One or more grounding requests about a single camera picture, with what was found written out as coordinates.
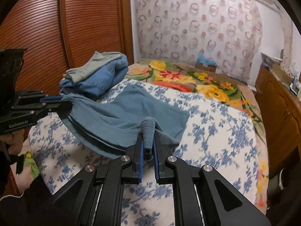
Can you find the circle patterned sheer curtain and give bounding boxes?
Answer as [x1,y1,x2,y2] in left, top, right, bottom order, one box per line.
[130,0,264,67]

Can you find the teal blue short pants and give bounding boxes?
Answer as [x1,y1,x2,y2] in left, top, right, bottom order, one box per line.
[60,85,190,159]

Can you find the grey trash bin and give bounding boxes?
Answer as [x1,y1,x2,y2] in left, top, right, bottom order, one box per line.
[268,168,287,193]

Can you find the white cable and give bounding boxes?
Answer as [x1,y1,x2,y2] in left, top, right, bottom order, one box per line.
[0,190,25,200]

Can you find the person's left hand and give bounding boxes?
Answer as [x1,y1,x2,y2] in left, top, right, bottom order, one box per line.
[0,132,24,158]

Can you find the beige patterned drape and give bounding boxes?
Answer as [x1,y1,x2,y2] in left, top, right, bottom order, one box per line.
[281,12,293,62]

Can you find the blue floral white bedsheet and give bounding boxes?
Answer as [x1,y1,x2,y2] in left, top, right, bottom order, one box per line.
[28,79,261,226]

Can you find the colourful flower blanket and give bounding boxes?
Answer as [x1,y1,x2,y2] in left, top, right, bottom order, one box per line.
[19,58,271,212]

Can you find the blue denim jeans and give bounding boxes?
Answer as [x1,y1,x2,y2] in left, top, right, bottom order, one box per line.
[59,54,129,101]

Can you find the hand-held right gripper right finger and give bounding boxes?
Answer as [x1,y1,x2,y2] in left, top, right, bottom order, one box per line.
[153,135,272,226]

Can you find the brown louvred wooden wardrobe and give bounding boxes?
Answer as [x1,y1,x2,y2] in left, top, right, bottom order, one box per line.
[0,0,134,113]

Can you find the grey folded garment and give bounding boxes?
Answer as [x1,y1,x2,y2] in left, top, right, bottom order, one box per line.
[62,51,123,83]

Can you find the stack of papers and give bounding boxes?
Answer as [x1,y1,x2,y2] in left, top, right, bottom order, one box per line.
[261,52,283,69]

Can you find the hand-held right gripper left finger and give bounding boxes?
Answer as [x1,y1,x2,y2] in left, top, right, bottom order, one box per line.
[33,134,144,226]

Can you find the wooden side cabinet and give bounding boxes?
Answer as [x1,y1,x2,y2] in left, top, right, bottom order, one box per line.
[255,65,301,170]

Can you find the small cardboard box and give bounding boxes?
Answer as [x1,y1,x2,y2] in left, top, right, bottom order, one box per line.
[196,62,217,73]

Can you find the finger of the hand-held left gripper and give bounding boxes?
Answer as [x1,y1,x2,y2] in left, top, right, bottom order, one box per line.
[33,105,71,123]
[40,95,71,105]

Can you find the blue plastic bag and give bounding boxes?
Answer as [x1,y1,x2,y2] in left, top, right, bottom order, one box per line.
[197,54,216,65]

